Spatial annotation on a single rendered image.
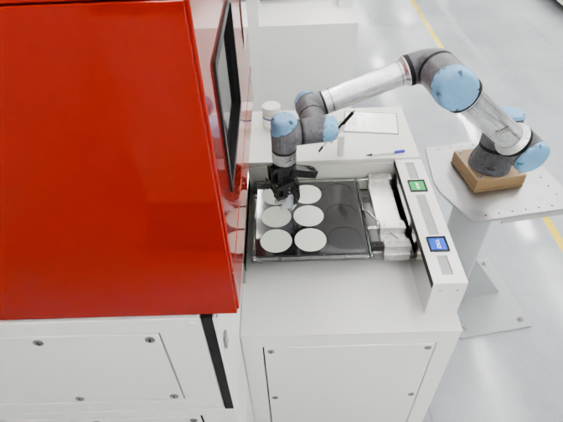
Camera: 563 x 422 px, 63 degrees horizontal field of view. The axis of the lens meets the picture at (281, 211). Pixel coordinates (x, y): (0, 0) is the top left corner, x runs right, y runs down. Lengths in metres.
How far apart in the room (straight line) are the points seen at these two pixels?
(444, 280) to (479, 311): 1.20
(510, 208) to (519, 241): 1.13
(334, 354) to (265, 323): 0.23
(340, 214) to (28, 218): 1.01
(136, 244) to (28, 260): 0.19
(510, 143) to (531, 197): 0.34
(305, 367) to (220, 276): 0.74
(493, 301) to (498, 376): 0.40
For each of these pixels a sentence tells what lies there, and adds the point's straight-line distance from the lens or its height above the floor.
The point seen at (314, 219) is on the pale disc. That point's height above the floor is 0.90.
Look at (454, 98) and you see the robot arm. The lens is 1.38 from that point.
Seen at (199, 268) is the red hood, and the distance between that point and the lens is 0.80.
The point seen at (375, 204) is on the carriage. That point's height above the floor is 0.88.
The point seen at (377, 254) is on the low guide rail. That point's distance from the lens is 1.51.
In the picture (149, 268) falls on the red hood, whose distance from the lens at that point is 0.81.
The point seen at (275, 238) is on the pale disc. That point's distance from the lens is 1.46.
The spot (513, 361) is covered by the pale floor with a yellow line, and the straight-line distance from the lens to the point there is 2.44.
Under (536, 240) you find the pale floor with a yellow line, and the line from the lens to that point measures 2.99.
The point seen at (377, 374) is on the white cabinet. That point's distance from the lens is 1.57.
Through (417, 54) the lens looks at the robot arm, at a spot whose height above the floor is 1.35.
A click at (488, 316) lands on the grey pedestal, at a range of 2.52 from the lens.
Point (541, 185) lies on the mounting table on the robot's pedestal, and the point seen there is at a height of 0.82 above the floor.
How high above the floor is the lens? 1.96
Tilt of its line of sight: 43 degrees down
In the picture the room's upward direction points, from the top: 3 degrees counter-clockwise
